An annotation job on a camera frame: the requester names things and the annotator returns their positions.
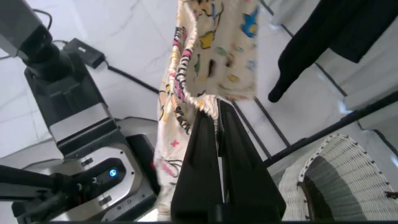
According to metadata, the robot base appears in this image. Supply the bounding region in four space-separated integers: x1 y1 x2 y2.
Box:
0 0 161 222

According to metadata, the white laundry basket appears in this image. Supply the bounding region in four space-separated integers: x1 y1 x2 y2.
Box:
278 133 398 222

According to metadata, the black T-shirt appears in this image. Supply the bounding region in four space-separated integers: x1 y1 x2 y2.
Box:
267 0 398 103

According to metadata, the cream printed garment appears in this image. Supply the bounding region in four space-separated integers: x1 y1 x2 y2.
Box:
154 0 261 218

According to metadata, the black power adapter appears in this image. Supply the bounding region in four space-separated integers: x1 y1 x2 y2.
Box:
51 37 160 94

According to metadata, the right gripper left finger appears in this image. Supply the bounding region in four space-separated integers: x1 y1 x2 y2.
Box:
170 108 224 222

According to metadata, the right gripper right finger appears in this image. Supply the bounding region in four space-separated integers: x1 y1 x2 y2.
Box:
217 99 287 222

